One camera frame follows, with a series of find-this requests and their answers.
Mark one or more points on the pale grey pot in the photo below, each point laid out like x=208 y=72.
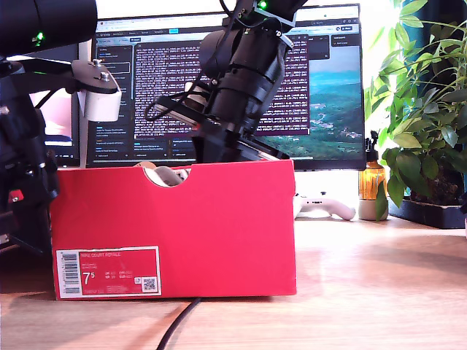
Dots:
x=366 y=211

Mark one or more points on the white game controller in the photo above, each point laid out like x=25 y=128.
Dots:
x=339 y=211

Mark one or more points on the dark teal curtain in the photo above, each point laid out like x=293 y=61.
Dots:
x=445 y=11

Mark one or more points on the red cardboard shoebox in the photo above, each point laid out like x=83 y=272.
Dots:
x=200 y=233

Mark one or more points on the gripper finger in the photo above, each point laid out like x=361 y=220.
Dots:
x=29 y=226
x=215 y=149

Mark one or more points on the small black computer monitor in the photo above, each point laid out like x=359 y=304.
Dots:
x=62 y=116

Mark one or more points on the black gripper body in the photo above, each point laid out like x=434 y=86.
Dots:
x=237 y=116

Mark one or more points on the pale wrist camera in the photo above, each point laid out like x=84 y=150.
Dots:
x=195 y=95

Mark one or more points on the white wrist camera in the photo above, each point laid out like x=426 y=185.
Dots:
x=102 y=105

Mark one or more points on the large black computer monitor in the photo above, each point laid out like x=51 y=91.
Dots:
x=328 y=91

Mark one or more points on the green leafy houseplant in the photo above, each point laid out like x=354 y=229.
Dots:
x=419 y=160

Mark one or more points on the amber pump bottle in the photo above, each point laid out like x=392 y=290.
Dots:
x=370 y=182

